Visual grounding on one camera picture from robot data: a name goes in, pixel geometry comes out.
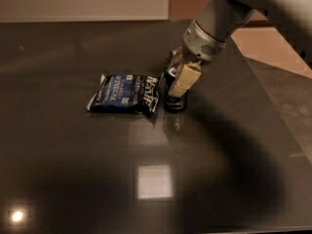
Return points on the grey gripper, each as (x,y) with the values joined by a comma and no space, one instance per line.
(199,45)

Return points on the dark pepsi can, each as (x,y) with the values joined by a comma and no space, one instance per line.
(173,103)

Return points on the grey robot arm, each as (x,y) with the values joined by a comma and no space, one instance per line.
(291,18)

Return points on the blue chip bag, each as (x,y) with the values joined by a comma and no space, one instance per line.
(126,93)

